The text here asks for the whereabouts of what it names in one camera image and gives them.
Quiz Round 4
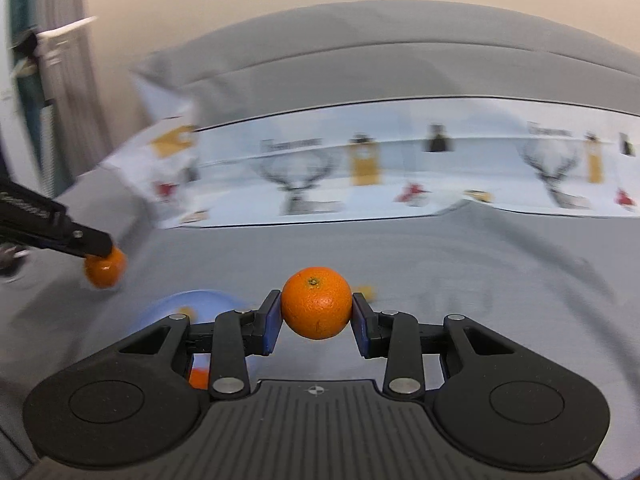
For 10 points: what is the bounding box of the black garment steamer with hose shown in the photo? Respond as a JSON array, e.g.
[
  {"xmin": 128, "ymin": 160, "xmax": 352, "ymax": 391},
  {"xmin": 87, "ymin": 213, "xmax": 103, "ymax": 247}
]
[{"xmin": 9, "ymin": 27, "xmax": 43, "ymax": 58}]

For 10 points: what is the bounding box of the blue plastic plate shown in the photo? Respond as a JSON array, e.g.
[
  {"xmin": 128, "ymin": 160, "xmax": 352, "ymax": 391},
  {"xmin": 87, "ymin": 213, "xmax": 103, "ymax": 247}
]
[{"xmin": 131, "ymin": 288, "xmax": 266, "ymax": 392}]

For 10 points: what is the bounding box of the grey curtain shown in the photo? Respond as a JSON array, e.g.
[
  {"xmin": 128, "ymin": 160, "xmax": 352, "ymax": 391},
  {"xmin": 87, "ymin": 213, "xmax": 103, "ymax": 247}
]
[{"xmin": 35, "ymin": 0, "xmax": 113, "ymax": 193}]

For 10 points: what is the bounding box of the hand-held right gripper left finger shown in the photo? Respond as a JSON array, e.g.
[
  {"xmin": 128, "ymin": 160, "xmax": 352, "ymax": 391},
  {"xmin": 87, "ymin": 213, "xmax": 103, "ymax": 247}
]
[{"xmin": 119, "ymin": 289, "xmax": 284, "ymax": 402}]

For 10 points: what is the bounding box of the deer printed cloth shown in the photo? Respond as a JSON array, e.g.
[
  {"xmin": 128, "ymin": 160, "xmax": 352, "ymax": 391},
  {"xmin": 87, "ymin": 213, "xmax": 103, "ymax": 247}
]
[{"xmin": 97, "ymin": 95, "xmax": 640, "ymax": 232}]

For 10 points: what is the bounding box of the grey bed sheet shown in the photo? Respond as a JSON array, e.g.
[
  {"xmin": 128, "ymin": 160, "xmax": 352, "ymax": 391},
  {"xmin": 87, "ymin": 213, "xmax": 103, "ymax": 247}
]
[{"xmin": 0, "ymin": 167, "xmax": 640, "ymax": 463}]

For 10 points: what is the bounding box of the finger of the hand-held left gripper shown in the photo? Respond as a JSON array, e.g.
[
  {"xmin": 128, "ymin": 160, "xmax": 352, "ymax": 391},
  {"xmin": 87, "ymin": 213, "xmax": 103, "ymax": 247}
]
[{"xmin": 49, "ymin": 216, "xmax": 115, "ymax": 262}]

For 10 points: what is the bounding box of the grey folded quilt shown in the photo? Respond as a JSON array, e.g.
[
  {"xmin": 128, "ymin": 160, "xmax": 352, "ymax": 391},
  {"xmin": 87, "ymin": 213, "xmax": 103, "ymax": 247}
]
[{"xmin": 129, "ymin": 0, "xmax": 640, "ymax": 128}]

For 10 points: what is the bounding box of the white plastic hanger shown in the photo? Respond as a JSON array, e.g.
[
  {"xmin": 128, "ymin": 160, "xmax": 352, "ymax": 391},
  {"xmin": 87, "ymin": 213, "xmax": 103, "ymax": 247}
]
[{"xmin": 37, "ymin": 15, "xmax": 99, "ymax": 43}]

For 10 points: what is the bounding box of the teal hanging garment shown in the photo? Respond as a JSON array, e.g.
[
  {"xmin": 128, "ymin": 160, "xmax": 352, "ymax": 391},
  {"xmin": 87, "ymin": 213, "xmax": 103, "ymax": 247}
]
[{"xmin": 9, "ymin": 0, "xmax": 56, "ymax": 196}]

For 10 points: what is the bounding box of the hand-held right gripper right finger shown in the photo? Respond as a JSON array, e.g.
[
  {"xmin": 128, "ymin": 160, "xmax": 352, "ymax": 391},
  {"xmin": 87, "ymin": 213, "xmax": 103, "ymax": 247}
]
[{"xmin": 351, "ymin": 291, "xmax": 522, "ymax": 402}]

